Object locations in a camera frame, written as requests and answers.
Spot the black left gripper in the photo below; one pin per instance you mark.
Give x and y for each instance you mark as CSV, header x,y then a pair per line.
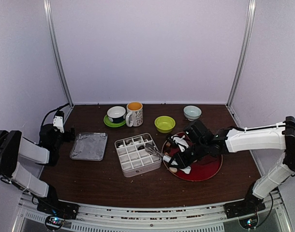
x,y
68,137

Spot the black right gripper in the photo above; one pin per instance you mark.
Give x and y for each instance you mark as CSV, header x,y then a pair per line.
x,y
182,162

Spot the white oval chocolate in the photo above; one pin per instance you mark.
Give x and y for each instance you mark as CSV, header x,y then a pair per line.
x,y
174,170

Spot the white metal tongs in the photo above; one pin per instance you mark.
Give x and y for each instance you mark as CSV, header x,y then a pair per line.
x,y
152,150

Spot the bunny print tin lid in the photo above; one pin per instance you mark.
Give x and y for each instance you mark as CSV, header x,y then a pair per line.
x,y
89,146

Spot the silver divided tin box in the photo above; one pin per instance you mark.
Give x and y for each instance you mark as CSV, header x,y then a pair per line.
x,y
133,157

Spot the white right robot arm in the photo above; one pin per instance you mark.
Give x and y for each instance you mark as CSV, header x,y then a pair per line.
x,y
279,136

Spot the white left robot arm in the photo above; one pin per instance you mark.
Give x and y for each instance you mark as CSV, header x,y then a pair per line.
x,y
14,146

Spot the lime green bowl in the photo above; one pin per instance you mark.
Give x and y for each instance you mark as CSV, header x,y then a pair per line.
x,y
164,124

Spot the pale blue ceramic bowl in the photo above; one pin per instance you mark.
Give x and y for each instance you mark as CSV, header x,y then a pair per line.
x,y
192,112

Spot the white patterned mug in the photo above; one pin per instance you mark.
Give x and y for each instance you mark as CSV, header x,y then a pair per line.
x,y
134,116

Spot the dark white-lined cup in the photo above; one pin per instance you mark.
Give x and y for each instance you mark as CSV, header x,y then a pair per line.
x,y
116,114

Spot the aluminium front rail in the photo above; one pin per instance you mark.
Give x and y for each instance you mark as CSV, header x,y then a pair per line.
x,y
203,218

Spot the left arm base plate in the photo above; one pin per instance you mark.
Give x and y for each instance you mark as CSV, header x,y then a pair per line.
x,y
60,209

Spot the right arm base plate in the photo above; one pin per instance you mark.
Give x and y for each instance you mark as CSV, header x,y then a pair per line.
x,y
243,207

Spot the left aluminium frame post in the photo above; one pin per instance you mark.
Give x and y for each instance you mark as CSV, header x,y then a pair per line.
x,y
56,54

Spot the aluminium frame post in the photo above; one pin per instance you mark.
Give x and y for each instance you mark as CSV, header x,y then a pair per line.
x,y
56,54
243,52

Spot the right aluminium frame post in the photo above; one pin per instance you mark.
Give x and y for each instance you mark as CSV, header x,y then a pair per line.
x,y
243,52

